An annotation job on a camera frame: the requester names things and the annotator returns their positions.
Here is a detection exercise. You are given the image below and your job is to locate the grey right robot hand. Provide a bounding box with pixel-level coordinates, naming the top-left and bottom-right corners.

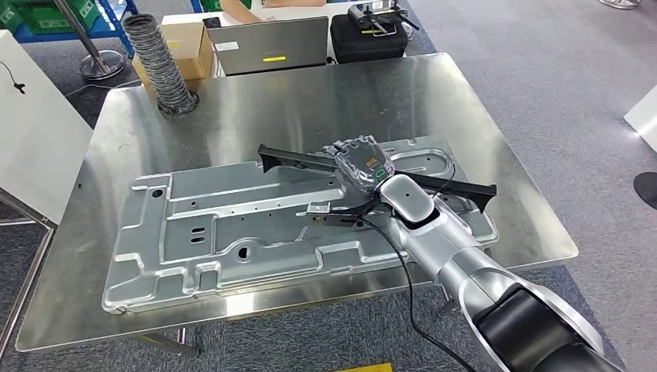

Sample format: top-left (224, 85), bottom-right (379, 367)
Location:
top-left (323, 135), bottom-right (396, 198)

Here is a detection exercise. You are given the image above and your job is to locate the black plastic car trim part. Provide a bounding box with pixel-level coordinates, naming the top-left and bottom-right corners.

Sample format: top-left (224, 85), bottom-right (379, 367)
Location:
top-left (257, 143), bottom-right (498, 214)

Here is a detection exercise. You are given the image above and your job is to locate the stainless steel workbench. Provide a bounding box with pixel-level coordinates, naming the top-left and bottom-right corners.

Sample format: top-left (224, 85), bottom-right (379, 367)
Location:
top-left (15, 53), bottom-right (580, 360)

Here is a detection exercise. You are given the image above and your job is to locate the black carry case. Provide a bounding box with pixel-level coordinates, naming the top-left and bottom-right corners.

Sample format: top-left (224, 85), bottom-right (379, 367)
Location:
top-left (329, 12), bottom-right (410, 65)

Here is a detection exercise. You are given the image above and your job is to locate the stamped grey metal plate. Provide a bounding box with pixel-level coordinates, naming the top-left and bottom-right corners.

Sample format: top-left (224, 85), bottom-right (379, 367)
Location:
top-left (101, 136), bottom-right (500, 315)

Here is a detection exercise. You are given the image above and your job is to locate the black remote controller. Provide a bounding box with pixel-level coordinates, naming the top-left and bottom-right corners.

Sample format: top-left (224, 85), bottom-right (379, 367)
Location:
top-left (348, 0), bottom-right (421, 37)

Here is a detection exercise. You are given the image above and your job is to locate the grey laptop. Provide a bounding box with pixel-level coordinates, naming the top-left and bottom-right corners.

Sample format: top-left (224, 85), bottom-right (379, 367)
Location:
top-left (206, 16), bottom-right (331, 78)

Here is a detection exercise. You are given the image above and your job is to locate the cardboard box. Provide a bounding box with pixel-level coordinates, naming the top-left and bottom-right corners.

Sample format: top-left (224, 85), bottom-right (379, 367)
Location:
top-left (132, 21), bottom-right (215, 88)

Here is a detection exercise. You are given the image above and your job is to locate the small white board panel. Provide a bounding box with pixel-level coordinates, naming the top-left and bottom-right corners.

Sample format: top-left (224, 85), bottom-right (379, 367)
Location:
top-left (623, 84), bottom-right (657, 153)

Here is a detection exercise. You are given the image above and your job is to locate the black round base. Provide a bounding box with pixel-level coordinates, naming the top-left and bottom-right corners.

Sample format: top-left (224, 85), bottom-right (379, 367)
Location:
top-left (632, 171), bottom-right (657, 211)

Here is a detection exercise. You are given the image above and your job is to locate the green plastic bin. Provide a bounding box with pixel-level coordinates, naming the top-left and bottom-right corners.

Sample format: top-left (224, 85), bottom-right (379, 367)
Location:
top-left (0, 0), bottom-right (24, 34)
top-left (10, 0), bottom-right (101, 34)

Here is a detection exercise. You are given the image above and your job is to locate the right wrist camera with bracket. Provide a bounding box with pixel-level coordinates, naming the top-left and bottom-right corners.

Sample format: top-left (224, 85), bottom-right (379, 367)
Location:
top-left (306, 197), bottom-right (381, 228)

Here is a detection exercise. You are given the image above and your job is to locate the black camera cable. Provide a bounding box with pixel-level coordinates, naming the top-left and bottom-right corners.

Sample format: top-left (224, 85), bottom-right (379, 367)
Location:
top-left (359, 164), bottom-right (478, 372)

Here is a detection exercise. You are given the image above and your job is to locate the ribbed grey flexible hose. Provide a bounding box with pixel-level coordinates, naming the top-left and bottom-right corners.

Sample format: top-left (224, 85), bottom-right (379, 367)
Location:
top-left (122, 13), bottom-right (200, 118)

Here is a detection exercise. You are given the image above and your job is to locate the grey floor cable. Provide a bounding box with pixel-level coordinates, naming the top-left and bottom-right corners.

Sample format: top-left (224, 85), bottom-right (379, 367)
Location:
top-left (64, 79), bottom-right (142, 98)

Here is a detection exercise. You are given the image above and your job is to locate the metal stanchion post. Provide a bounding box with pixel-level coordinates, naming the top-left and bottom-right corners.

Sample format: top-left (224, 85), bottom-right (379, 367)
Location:
top-left (53, 0), bottom-right (126, 81)

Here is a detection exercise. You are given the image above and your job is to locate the thin black cord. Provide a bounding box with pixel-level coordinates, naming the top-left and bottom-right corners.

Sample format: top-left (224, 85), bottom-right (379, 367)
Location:
top-left (0, 61), bottom-right (26, 95)

